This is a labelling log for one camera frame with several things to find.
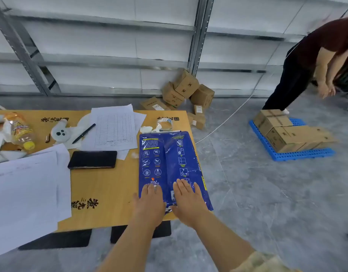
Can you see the person's left hand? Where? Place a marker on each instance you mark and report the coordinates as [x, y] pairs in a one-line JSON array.
[[148, 205]]

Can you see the person's right hand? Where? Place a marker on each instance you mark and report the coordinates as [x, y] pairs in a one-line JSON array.
[[188, 203]]

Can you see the person's right little finger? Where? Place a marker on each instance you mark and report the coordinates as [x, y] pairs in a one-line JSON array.
[[198, 190]]

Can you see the person's right middle finger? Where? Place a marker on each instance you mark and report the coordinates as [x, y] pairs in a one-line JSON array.
[[183, 187]]

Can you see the person's left little finger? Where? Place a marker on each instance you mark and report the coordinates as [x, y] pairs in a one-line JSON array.
[[136, 199]]

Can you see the blue printed plastic bag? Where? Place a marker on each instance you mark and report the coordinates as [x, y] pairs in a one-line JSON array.
[[168, 158]]

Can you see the person's right forearm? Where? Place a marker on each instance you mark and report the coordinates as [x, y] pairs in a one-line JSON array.
[[222, 243]]

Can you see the person's left forearm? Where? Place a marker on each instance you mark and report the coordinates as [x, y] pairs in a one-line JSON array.
[[128, 249]]

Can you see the wooden table with black print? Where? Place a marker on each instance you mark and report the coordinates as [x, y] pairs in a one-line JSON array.
[[106, 192]]

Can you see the black smartphone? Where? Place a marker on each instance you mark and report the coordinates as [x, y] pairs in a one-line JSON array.
[[92, 159]]

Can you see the clear tape roll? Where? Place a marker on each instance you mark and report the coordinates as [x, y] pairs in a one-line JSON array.
[[165, 124]]

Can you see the small cardboard box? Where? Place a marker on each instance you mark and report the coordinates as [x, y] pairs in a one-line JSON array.
[[198, 109], [198, 121]]

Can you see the crumpled white paper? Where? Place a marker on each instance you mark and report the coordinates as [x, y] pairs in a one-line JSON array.
[[146, 130]]

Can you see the black table base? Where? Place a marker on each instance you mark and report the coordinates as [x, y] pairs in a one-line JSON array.
[[77, 237]]

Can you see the printed table form sheet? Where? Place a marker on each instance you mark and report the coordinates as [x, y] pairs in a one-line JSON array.
[[114, 130]]

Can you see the black pen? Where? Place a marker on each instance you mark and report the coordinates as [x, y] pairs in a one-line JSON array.
[[83, 133]]

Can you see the flat cardboard box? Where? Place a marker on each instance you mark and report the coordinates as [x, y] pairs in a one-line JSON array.
[[153, 104]]

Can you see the person's beige patterned sleeve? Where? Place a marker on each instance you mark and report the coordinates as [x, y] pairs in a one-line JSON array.
[[264, 263]]

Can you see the taped cardboard box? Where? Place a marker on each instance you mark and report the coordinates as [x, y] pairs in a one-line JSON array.
[[271, 120]]

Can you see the small brown tube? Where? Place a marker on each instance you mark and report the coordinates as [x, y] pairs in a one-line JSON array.
[[47, 138]]

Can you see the blue plastic pallet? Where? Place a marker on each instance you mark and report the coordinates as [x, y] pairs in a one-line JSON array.
[[301, 154]]

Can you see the long cardboard box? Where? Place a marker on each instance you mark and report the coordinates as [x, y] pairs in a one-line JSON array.
[[298, 138]]

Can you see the stack of blank white papers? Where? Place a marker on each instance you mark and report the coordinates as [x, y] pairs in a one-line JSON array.
[[23, 195]]

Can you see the plastic bottle with yellow cap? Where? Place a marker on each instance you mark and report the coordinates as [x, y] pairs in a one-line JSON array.
[[19, 130]]

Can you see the grey metal shelving rack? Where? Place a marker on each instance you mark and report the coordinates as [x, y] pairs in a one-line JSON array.
[[111, 53]]

